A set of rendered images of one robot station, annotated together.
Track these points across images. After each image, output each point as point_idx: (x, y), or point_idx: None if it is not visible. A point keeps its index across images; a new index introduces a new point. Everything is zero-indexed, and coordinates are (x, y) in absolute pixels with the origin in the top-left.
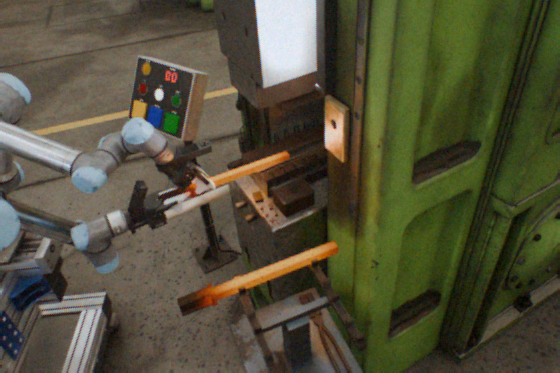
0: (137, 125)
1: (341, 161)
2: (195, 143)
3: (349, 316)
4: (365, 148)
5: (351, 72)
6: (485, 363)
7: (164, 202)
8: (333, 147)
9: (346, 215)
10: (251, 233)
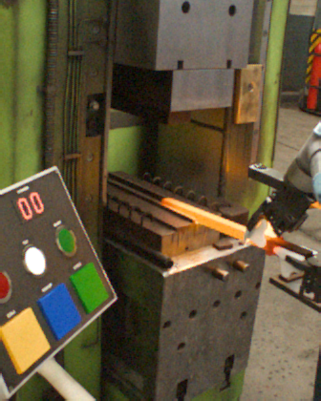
0: None
1: (245, 128)
2: (262, 171)
3: None
4: (265, 94)
5: (260, 30)
6: None
7: (314, 253)
8: (248, 113)
9: (246, 189)
10: (210, 322)
